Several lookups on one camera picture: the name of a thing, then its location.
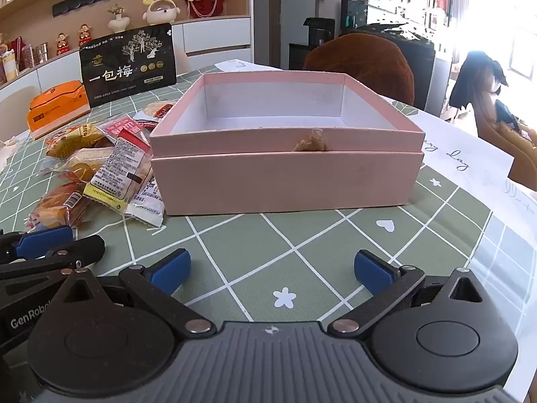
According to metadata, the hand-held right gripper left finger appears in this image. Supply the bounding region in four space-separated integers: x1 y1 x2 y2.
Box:
56 249 214 337

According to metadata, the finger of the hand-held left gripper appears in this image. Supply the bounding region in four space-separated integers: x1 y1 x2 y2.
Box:
0 226 75 261
0 235 105 280

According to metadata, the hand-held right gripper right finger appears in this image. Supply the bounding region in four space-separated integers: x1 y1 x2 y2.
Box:
327 250 487 339

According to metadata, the white clear snack packet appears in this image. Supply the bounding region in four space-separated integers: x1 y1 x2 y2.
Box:
126 176 165 226

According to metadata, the orange brown snack packet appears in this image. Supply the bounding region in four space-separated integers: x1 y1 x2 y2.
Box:
27 180 91 230

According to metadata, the round orange snack packet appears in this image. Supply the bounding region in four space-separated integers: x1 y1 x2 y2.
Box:
42 151 105 186

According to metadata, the green checkered tablecloth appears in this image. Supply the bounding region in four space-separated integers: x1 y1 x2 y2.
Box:
0 59 537 403

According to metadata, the white label yellow edge packet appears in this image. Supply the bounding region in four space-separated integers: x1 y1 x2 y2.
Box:
83 128 154 215

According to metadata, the yellow snack packet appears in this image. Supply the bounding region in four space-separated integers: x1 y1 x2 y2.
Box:
45 122 105 159

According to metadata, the pink cardboard box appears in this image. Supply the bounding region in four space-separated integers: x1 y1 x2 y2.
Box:
151 150 425 216

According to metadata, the red label snack packet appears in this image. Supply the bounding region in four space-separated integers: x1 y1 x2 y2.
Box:
96 113 148 136

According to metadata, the orange tissue pack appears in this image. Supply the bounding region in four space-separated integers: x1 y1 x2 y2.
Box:
27 80 91 140

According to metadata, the beige chair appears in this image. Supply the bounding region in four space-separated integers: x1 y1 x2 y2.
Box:
0 86 41 142
174 45 192 77

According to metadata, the small tan wrapped snack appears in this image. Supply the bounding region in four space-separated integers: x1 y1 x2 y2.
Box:
292 128 329 152

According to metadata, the rice cracker packet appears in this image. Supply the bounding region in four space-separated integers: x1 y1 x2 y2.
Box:
134 98 179 125

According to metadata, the black plum snack bag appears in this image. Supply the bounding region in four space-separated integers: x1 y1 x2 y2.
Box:
79 23 178 108

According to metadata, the tan chair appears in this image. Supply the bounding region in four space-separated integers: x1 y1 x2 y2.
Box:
473 91 537 186

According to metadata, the brown chair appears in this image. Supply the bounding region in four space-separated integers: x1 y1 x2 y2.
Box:
303 33 416 108

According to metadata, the black jacket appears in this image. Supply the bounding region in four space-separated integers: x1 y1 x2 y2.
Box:
449 50 511 110

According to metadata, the white vase with flowers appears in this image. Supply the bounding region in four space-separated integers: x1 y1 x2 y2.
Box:
107 3 129 34

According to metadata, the black drink machine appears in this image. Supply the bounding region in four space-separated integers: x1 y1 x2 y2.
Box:
289 17 336 70

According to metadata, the white bunny figurine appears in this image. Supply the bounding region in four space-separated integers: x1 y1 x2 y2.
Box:
142 0 179 26

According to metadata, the black scalloped wall strip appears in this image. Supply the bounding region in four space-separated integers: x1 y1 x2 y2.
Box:
52 0 128 18

